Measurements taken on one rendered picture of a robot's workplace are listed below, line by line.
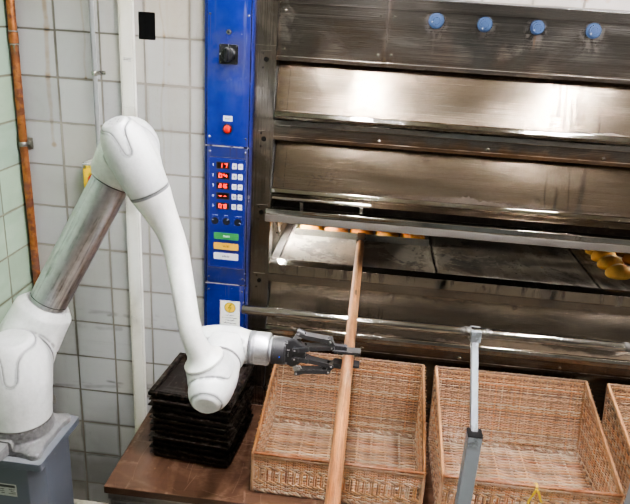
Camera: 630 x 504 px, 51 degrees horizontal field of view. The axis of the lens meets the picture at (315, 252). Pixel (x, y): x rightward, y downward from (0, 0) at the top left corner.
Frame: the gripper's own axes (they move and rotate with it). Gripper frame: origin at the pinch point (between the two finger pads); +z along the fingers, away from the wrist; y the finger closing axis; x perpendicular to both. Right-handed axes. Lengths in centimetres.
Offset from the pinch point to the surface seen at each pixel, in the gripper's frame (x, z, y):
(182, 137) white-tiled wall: -65, -64, -42
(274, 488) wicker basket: -16, -20, 59
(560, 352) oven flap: -63, 75, 24
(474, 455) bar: -4.8, 38.3, 29.9
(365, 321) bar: -27.5, 4.3, 2.4
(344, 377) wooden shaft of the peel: 12.8, -0.1, -1.3
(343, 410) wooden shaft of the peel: 27.0, 0.5, -1.3
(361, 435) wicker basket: -51, 7, 60
